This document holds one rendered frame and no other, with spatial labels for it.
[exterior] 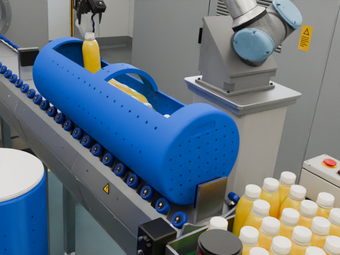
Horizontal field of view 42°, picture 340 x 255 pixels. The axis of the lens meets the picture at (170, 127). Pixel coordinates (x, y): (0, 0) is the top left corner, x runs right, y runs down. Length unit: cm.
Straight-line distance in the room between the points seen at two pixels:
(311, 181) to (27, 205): 76
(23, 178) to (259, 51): 76
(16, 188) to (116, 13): 575
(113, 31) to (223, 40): 530
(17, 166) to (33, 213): 14
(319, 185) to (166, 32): 277
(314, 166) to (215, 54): 54
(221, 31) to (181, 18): 207
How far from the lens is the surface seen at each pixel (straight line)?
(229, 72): 151
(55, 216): 284
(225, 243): 63
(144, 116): 119
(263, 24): 137
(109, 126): 130
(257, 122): 158
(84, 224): 276
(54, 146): 175
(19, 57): 224
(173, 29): 375
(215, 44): 154
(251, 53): 138
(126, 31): 692
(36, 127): 191
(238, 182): 165
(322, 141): 300
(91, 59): 175
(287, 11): 147
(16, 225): 119
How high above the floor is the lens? 164
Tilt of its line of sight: 24 degrees down
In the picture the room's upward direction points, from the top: 5 degrees clockwise
